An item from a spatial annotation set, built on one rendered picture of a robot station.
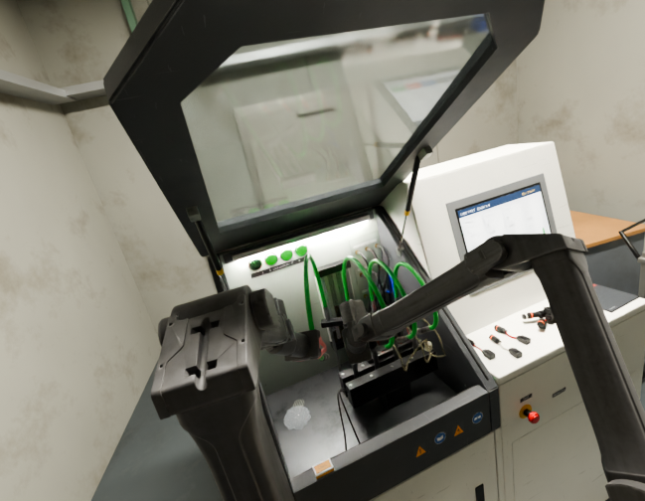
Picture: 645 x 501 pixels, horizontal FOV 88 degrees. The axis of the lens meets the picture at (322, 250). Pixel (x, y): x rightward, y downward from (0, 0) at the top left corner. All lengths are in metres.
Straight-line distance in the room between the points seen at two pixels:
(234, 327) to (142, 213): 3.38
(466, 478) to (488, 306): 0.57
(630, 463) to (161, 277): 3.61
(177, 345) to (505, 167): 1.34
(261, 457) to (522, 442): 1.20
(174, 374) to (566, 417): 1.42
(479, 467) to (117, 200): 3.38
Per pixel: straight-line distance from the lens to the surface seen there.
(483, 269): 0.63
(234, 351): 0.29
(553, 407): 1.48
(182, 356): 0.31
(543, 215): 1.59
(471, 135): 4.12
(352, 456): 1.06
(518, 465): 1.51
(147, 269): 3.80
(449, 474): 1.30
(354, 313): 0.92
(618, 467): 0.62
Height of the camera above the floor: 1.76
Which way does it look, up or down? 18 degrees down
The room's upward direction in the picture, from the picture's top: 13 degrees counter-clockwise
